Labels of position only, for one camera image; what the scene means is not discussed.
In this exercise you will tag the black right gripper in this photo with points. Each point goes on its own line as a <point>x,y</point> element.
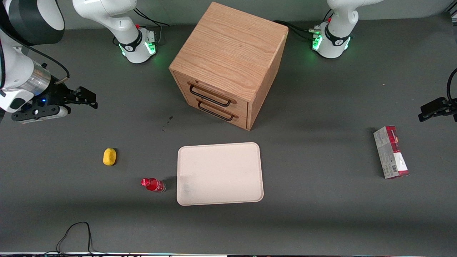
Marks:
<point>56,94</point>

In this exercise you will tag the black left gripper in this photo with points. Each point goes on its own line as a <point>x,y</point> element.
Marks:
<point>438,107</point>

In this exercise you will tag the red coke bottle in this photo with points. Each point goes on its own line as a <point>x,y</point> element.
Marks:
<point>154,185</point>

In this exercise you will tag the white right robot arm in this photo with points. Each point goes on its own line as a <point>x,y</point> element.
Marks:
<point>18,67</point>

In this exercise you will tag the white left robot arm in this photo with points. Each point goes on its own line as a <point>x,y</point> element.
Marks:
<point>339,21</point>

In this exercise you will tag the cream rectangular tray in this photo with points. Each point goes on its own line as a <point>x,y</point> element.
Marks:
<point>219,175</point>

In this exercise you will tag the red grey cardboard box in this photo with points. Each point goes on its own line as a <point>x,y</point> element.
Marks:
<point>391,153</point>

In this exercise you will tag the yellow lemon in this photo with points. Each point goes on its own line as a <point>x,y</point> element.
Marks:
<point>109,157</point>

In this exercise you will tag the wooden cabinet drawer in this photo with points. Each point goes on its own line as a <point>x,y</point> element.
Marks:
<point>240,121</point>
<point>217,93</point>

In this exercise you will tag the wooden two-drawer cabinet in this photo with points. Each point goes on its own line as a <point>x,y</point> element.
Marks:
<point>228,46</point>

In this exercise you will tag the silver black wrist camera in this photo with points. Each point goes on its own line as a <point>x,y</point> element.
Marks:
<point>35,113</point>

